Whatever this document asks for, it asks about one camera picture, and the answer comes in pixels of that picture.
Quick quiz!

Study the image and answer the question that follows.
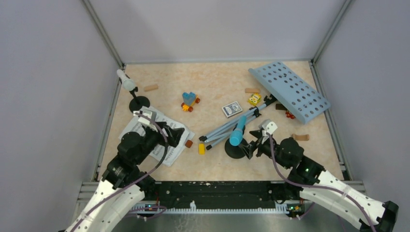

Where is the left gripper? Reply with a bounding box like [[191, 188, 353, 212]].
[[134, 121, 184, 164]]

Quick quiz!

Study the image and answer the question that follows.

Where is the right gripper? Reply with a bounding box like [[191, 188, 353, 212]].
[[237, 130, 291, 169]]

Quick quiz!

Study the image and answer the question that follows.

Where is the blue microphone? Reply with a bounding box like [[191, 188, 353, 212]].
[[224, 116, 247, 159]]

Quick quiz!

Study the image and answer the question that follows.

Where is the sheet music page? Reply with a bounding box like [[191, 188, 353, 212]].
[[118, 106, 195, 167]]

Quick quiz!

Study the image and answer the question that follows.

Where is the white microphone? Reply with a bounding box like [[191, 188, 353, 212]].
[[117, 69, 150, 113]]

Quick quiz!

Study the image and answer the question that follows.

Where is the light blue music stand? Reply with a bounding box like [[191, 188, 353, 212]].
[[206, 61, 336, 154]]

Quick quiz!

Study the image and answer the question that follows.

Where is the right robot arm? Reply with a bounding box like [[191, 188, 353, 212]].
[[237, 130, 399, 232]]

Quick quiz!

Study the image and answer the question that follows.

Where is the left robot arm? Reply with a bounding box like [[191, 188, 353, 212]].
[[66, 122, 185, 232]]

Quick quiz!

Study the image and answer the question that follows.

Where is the brown wooden cylinder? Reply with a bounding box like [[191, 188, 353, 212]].
[[185, 140, 193, 148]]

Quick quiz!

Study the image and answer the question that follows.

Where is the yellow wooden block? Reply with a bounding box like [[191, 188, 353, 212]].
[[198, 144, 205, 155]]

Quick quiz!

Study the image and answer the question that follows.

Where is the blue toy train block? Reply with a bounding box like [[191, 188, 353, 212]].
[[181, 92, 201, 112]]

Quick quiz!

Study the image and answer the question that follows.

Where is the blue playing card deck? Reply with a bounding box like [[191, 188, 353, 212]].
[[221, 101, 243, 118]]

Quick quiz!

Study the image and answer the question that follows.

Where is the light wooden block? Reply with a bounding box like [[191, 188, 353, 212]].
[[144, 84, 159, 92]]

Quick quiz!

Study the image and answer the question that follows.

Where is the yellow owl toy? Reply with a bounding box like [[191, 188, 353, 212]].
[[248, 93, 262, 106]]

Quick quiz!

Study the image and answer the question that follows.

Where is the dark brown block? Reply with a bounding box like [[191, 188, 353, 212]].
[[275, 104, 287, 111]]

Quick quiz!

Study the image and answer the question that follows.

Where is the red owl toy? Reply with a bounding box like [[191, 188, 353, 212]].
[[285, 111, 295, 119]]

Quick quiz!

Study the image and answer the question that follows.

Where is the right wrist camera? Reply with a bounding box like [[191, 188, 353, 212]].
[[259, 119, 278, 144]]

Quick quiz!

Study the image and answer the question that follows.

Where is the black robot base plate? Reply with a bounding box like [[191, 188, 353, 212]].
[[141, 181, 316, 210]]

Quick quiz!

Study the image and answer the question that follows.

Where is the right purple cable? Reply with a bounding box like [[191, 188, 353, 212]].
[[268, 134, 379, 232]]

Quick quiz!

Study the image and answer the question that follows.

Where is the aluminium frame rail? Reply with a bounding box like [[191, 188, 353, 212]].
[[69, 0, 129, 232]]

